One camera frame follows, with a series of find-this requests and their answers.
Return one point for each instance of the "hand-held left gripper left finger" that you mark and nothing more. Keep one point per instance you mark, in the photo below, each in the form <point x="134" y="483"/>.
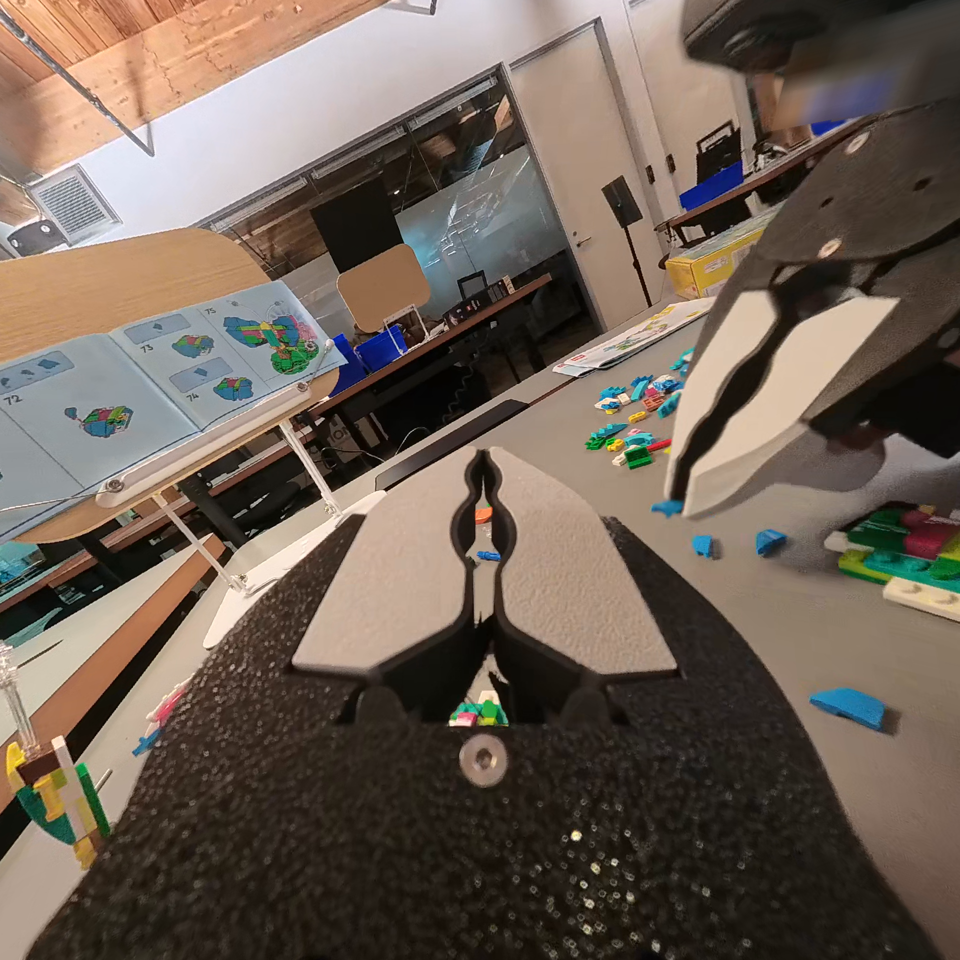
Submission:
<point x="390" y="585"/>

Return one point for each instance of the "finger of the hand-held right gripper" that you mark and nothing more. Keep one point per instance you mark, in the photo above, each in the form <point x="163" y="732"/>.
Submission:
<point x="724" y="360"/>
<point x="795" y="397"/>

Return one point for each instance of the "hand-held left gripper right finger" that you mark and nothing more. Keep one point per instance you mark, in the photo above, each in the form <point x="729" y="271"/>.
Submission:
<point x="570" y="592"/>

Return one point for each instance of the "small blue lego slope piece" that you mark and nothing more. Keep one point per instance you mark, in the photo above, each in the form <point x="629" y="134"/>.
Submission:
<point x="770" y="541"/>
<point x="667" y="508"/>
<point x="703" y="546"/>

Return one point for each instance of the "lego instruction booklet on table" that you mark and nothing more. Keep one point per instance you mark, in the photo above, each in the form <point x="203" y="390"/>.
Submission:
<point x="637" y="341"/>

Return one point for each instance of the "yellow lego box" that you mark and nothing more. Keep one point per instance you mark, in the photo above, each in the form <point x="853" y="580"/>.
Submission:
<point x="709" y="262"/>

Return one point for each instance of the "pile of loose lego pieces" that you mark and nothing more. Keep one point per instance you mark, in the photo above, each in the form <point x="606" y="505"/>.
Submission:
<point x="637" y="420"/>

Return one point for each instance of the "pink green lego cluster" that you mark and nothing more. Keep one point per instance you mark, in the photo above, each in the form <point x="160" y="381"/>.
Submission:
<point x="480" y="712"/>

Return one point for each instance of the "colourful flat lego build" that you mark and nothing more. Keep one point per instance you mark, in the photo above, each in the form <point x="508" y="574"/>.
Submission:
<point x="907" y="559"/>

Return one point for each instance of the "pink white lego pieces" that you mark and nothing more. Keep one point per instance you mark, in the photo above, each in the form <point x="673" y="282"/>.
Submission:
<point x="166" y="712"/>

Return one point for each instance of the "large blue lego slope piece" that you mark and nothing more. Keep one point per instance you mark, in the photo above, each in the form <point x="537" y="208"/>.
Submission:
<point x="847" y="707"/>

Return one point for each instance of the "open lego instruction booklet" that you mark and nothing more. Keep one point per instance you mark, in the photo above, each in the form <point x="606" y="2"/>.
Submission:
<point x="150" y="390"/>

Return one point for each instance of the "clear lego rod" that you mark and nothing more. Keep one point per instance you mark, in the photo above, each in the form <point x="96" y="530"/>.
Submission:
<point x="16" y="697"/>

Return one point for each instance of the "small green yellow lego build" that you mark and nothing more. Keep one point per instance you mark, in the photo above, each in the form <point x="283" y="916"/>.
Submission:
<point x="56" y="802"/>

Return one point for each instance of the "blue storage bin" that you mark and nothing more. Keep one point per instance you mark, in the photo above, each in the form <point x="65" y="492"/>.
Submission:
<point x="382" y="352"/>
<point x="711" y="186"/>

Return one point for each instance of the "black speaker on stand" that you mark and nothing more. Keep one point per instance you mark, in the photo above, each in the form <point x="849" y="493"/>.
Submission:
<point x="622" y="201"/>

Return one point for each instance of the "white door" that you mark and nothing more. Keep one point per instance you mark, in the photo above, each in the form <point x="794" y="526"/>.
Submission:
<point x="577" y="187"/>

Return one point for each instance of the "long wooden background table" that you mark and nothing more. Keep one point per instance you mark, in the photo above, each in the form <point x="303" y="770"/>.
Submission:
<point x="450" y="330"/>

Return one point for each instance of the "wooden book stand board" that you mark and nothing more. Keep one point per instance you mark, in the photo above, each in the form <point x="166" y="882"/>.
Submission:
<point x="127" y="277"/>

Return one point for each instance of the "ceiling air vent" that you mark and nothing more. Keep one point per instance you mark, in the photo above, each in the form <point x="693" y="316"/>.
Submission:
<point x="73" y="204"/>

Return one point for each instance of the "white book stand frame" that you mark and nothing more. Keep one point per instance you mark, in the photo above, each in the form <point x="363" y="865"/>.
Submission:
<point x="292" y="555"/>

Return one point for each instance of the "black wall screen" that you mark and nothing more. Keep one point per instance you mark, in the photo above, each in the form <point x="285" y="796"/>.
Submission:
<point x="356" y="225"/>

